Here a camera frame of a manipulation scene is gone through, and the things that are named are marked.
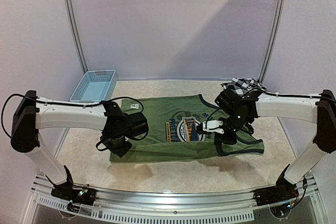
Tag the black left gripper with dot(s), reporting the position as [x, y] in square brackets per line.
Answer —
[120, 152]

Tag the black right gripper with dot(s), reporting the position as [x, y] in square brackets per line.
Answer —
[224, 138]

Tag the black white checked shirt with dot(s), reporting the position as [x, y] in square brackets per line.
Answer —
[241, 86]

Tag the green garment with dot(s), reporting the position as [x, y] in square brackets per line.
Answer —
[172, 132]

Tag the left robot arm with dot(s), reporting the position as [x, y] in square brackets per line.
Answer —
[35, 113]

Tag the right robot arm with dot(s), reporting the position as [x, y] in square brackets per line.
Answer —
[317, 109]

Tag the light blue plastic basket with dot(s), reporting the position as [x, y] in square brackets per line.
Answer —
[95, 86]

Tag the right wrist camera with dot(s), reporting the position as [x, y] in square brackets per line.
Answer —
[213, 126]

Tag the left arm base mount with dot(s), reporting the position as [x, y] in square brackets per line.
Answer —
[75, 196]

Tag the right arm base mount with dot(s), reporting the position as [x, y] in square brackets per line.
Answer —
[281, 191]

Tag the front aluminium rail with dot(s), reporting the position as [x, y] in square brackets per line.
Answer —
[116, 206]

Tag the right aluminium wall post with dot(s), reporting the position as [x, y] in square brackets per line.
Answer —
[272, 39]

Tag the aluminium wall post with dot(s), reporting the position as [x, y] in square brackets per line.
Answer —
[75, 35]
[272, 39]

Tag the left aluminium wall post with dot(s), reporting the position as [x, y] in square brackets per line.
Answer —
[75, 35]

